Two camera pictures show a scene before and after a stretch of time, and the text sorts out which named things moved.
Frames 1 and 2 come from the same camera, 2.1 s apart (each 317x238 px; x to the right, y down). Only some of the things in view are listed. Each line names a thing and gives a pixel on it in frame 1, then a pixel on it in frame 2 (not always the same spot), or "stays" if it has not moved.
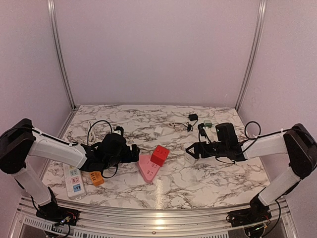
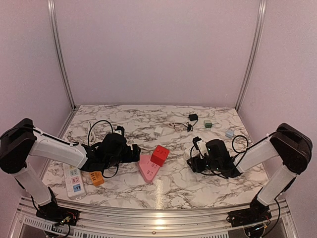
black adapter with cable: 192,117 stays
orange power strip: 97,178 stays
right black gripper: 197,146 -> 195,165
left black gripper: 128,158 stays
